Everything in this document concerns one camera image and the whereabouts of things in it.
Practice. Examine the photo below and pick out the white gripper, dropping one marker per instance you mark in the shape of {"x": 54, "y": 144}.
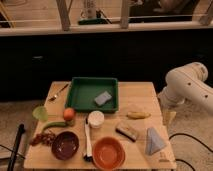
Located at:
{"x": 168, "y": 116}

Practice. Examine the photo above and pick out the yellow banana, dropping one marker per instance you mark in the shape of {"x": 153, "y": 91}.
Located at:
{"x": 138, "y": 115}

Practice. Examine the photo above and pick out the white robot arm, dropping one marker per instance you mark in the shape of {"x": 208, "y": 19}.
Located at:
{"x": 185, "y": 83}

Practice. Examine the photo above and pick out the orange-red bowl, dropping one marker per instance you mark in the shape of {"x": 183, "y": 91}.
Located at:
{"x": 108, "y": 154}

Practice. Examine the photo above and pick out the dark maroon bowl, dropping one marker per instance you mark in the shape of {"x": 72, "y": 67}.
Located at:
{"x": 65, "y": 145}

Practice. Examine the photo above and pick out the grey folded cloth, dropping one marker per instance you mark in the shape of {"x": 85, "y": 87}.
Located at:
{"x": 154, "y": 142}

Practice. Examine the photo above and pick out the wooden block brush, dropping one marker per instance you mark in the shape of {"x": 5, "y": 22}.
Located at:
{"x": 127, "y": 131}

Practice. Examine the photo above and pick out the grey-blue sponge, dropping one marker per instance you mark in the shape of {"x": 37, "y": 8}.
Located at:
{"x": 102, "y": 98}

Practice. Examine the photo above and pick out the white cup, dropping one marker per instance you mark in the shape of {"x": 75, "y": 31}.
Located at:
{"x": 96, "y": 119}

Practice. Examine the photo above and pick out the green plastic tray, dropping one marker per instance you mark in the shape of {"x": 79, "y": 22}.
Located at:
{"x": 83, "y": 91}

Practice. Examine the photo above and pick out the orange fruit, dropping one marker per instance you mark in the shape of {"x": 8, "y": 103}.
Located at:
{"x": 69, "y": 114}

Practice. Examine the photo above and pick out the green chili pepper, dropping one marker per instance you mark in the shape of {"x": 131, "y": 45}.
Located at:
{"x": 54, "y": 124}

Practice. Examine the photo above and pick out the red grape bunch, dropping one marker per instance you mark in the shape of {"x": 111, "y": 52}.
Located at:
{"x": 43, "y": 138}

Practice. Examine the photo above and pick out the light green cup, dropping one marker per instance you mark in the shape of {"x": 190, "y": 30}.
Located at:
{"x": 40, "y": 113}

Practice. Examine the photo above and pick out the black pole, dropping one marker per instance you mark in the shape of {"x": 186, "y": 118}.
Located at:
{"x": 14, "y": 153}

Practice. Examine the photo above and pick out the wooden railing post right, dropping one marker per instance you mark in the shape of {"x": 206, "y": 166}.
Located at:
{"x": 125, "y": 10}

